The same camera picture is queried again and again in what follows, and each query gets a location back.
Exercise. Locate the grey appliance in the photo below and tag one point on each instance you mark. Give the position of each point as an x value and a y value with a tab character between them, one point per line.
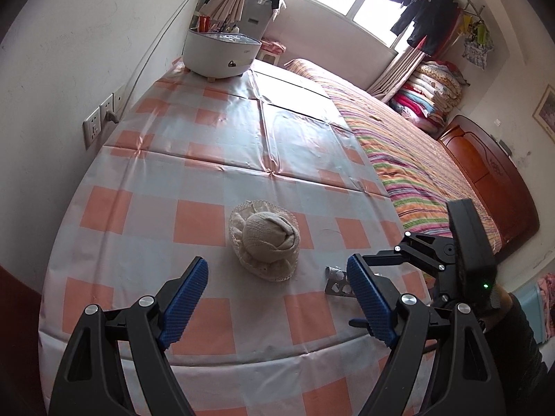
256	13

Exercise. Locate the bed with striped sheet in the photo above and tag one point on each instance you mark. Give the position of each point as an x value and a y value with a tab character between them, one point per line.
390	147

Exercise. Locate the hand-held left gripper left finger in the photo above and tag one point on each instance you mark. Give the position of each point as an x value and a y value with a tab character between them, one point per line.
186	299

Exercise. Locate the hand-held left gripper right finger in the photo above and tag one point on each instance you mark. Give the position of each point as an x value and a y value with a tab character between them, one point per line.
370	299

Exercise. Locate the dark red door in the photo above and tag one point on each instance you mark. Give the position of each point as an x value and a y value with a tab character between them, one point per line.
17	333

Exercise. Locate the stack of folded quilts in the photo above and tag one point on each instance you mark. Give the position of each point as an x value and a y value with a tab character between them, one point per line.
429	95

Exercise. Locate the wooden headboard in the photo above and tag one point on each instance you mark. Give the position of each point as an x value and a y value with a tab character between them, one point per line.
490	169

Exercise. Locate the person's right forearm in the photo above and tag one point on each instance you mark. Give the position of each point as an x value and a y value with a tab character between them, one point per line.
520	346

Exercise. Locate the orange chopsticks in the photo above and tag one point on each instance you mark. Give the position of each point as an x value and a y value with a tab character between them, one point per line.
203	24

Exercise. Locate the striped long curtain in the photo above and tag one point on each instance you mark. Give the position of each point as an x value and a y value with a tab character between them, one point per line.
399	73

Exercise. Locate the pink stool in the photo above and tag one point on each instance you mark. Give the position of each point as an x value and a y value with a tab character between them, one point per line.
272	47

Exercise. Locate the framed wall picture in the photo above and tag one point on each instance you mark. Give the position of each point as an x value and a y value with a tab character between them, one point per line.
546	110

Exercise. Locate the white round container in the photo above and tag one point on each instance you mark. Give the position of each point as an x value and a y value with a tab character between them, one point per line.
217	56

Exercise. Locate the silver blister pack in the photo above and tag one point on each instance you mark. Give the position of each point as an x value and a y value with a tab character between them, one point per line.
338	288

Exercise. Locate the small dark item on headboard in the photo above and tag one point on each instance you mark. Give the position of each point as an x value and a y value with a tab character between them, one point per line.
504	146

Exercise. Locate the row of hanging clothes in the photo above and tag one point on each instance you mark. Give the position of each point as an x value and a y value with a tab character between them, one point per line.
427	21

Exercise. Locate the white wall socket panel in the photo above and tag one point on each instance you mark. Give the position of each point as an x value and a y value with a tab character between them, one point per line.
93	128

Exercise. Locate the pink cloth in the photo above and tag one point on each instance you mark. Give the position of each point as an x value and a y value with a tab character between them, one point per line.
547	290

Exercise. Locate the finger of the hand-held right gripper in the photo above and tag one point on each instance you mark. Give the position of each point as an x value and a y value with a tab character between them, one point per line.
357	323
416	249

